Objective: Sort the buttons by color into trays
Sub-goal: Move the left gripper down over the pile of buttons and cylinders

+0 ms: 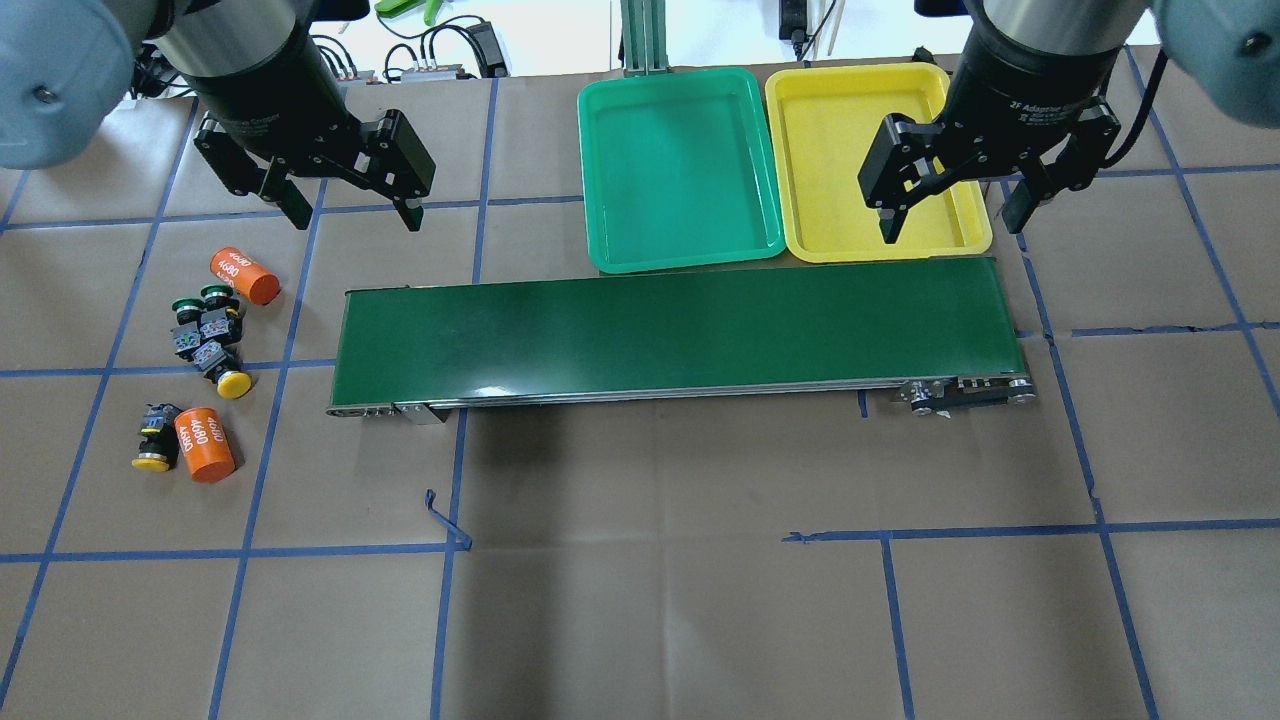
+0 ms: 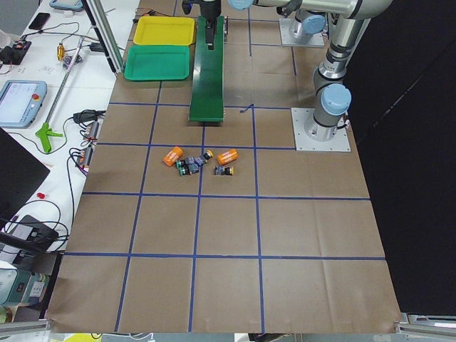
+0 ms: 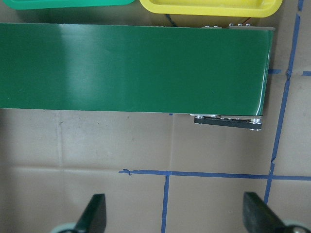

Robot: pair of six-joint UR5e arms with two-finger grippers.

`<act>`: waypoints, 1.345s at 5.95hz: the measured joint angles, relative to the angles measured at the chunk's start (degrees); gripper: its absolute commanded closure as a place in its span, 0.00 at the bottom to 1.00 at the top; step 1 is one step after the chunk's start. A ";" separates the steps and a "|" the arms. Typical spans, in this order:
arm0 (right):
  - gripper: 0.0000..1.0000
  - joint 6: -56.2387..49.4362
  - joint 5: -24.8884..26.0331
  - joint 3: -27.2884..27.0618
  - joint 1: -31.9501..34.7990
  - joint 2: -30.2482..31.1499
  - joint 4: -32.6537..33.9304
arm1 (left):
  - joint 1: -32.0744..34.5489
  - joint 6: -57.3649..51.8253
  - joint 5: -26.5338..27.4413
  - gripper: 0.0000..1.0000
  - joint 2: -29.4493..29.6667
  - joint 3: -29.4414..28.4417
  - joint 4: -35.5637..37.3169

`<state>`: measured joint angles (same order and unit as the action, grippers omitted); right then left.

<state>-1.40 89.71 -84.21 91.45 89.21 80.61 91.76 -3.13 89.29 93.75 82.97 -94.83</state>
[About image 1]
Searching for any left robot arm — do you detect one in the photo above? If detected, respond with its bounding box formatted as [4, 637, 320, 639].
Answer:
[1, 1, 436, 231]

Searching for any green plastic tray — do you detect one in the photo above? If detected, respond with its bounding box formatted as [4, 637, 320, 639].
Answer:
[577, 67, 785, 274]

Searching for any black power adapter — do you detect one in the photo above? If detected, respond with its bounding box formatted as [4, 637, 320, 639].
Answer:
[467, 20, 509, 78]

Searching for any aluminium frame post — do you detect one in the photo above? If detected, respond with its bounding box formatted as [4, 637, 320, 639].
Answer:
[620, 0, 671, 77]

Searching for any green conveyor belt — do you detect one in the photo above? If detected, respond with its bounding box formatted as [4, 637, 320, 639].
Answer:
[328, 256, 1036, 421]

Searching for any orange 4680 cylinder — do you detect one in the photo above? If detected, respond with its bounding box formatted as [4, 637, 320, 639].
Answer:
[209, 247, 282, 306]
[175, 407, 237, 484]

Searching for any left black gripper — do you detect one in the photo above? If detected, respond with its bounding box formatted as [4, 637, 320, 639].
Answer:
[193, 44, 436, 232]

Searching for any yellow plastic tray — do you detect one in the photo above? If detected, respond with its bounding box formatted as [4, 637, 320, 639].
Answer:
[765, 61, 995, 265]

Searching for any green grabber tool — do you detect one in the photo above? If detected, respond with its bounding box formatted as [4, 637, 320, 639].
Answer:
[371, 0, 453, 28]

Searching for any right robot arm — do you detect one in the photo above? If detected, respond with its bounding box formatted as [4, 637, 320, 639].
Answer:
[858, 1, 1279, 243]

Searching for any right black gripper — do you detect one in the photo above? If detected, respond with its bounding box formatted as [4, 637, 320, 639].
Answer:
[858, 50, 1120, 245]

